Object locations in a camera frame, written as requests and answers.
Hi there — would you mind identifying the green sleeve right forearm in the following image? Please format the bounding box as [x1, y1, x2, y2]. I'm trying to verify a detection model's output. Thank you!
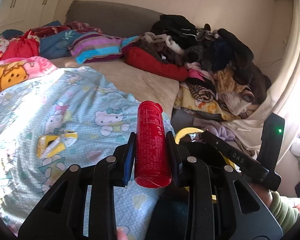
[269, 191, 300, 234]

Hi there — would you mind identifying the person's right hand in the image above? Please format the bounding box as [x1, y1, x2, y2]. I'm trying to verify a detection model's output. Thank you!
[249, 183, 273, 207]

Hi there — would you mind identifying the person's left hand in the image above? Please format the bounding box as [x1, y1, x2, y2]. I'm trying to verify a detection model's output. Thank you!
[117, 226, 128, 240]

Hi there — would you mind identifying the lilac sweater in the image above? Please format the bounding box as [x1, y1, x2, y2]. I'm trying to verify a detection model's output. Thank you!
[193, 118, 235, 141]

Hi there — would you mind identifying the yellow cartoon print blanket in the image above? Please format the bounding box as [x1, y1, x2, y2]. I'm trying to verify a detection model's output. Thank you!
[173, 82, 240, 121]

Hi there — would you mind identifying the beige mattress cover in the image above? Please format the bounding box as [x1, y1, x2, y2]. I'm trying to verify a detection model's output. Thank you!
[50, 56, 180, 120]

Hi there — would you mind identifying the Hello Kitty blue bedsheet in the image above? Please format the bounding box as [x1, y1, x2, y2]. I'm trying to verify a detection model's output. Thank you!
[0, 65, 176, 240]

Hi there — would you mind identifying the cream curtain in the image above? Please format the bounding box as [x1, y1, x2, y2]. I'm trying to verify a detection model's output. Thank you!
[224, 0, 300, 158]

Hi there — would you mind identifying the yellow white snack wrapper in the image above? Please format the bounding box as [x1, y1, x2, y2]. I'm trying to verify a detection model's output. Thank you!
[37, 130, 78, 159]

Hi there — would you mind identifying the red cushion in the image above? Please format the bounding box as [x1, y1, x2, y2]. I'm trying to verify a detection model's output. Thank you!
[124, 47, 188, 82]

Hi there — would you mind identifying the purple blue striped pillow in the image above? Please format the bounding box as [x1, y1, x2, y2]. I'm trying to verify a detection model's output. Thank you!
[68, 32, 140, 64]

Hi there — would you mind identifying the pile of dark clothes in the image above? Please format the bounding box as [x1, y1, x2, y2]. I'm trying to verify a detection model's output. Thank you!
[139, 15, 271, 104]

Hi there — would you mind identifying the blue floral quilt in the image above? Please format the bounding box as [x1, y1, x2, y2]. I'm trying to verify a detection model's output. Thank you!
[0, 24, 82, 59]

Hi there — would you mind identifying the grey headboard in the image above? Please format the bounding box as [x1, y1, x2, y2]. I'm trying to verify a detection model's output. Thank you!
[65, 0, 162, 38]

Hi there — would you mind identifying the pink bear print blanket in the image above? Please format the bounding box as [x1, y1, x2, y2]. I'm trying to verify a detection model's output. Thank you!
[0, 56, 57, 93]

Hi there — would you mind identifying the red floral quilt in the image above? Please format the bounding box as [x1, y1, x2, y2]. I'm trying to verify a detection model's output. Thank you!
[0, 25, 71, 61]

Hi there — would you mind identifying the white glossy wardrobe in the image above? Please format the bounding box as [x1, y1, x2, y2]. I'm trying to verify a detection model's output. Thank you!
[0, 0, 59, 33]

